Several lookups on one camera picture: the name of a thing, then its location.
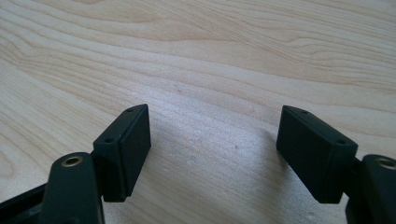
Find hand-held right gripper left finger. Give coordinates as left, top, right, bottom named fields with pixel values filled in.
left=92, top=104, right=152, bottom=203

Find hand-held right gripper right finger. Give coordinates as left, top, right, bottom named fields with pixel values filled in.
left=276, top=105, right=359, bottom=204

